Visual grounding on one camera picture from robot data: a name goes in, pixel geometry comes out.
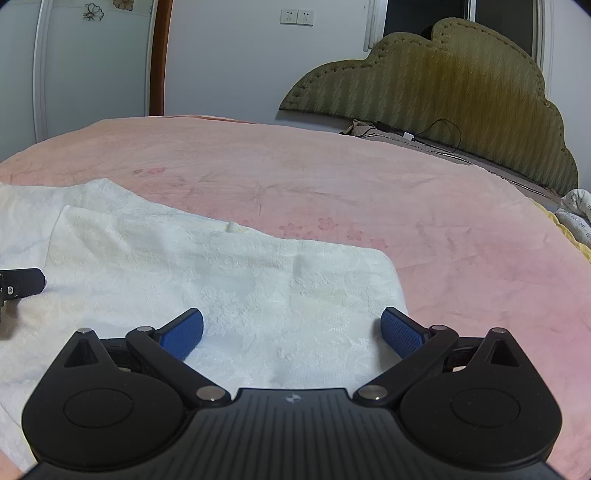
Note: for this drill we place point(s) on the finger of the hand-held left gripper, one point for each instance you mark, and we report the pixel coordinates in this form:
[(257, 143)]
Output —
[(23, 282)]

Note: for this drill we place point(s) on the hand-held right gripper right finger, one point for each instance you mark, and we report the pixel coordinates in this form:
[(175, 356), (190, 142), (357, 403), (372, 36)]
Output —
[(398, 331)]

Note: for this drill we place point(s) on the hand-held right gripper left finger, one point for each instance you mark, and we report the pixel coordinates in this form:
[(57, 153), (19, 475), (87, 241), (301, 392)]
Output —
[(185, 331)]

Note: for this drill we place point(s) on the white textured towel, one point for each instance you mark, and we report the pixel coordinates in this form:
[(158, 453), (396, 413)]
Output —
[(231, 286)]

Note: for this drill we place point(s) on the pink blanket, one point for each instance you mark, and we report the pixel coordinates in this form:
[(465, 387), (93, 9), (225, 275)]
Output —
[(369, 194)]

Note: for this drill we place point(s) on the yellow cloth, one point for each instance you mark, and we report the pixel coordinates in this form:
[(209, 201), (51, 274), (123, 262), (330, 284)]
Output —
[(575, 247)]

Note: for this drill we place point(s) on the white printed cloth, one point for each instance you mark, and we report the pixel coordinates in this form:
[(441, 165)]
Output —
[(577, 212)]

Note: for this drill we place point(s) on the flower-patterned wardrobe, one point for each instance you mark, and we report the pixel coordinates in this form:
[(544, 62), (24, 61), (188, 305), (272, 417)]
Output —
[(92, 69)]

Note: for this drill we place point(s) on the olive padded headboard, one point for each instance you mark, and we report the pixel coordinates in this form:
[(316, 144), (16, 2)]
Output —
[(438, 92)]

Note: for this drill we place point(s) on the window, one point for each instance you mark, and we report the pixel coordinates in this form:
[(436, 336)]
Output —
[(425, 14)]

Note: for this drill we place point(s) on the brown wooden door frame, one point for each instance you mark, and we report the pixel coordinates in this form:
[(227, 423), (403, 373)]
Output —
[(159, 55)]

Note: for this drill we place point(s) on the white wall socket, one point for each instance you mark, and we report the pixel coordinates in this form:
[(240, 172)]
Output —
[(304, 17), (288, 16)]

